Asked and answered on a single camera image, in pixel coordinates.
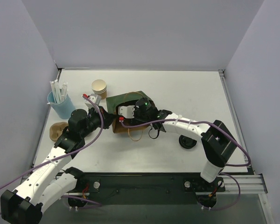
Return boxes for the green paper bag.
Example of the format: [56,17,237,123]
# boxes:
[106,91,157,142]

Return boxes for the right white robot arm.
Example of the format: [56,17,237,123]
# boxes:
[133,98,237,190]

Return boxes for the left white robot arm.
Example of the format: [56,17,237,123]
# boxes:
[0,106,116,224]

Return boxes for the light blue straw holder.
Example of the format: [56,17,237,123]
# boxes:
[47,92,76,119]

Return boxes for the brown pulp cup carrier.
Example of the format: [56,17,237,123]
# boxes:
[49,122,68,142]

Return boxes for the stack of brown paper cups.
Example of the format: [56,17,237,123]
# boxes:
[91,79,107,99]

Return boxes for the stack of black lids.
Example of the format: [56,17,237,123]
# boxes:
[179,135,197,149]

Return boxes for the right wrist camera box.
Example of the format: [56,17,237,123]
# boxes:
[118,105,135,119]

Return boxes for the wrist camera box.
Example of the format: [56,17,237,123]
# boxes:
[118,105,135,119]
[83,93,101,109]

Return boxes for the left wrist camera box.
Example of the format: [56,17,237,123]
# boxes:
[83,93,101,109]

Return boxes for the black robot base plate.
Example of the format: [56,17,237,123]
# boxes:
[69,172,225,205]

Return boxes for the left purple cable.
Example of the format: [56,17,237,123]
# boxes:
[0,97,105,215]

